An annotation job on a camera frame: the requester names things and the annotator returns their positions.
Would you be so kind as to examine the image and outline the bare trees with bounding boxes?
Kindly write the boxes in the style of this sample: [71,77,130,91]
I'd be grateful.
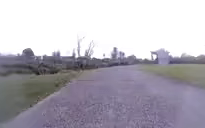
[75,35,97,60]

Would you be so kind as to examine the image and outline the grey gravel road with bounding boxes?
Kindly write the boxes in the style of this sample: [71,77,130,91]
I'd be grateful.
[0,64,205,128]

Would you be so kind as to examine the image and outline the row of low bushes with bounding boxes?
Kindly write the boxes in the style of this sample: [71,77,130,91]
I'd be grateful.
[0,54,141,76]

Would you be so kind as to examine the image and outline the pale shed building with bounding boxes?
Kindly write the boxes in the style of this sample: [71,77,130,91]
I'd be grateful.
[150,48,171,66]

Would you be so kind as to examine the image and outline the mown grass field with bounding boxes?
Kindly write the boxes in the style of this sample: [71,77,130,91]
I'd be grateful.
[138,63,205,90]

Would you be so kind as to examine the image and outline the grass verge with weeds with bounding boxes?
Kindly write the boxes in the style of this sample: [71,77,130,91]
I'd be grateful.
[0,69,83,124]

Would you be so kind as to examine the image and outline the dark hedge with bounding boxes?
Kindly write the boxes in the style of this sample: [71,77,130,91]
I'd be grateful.
[169,53,205,66]

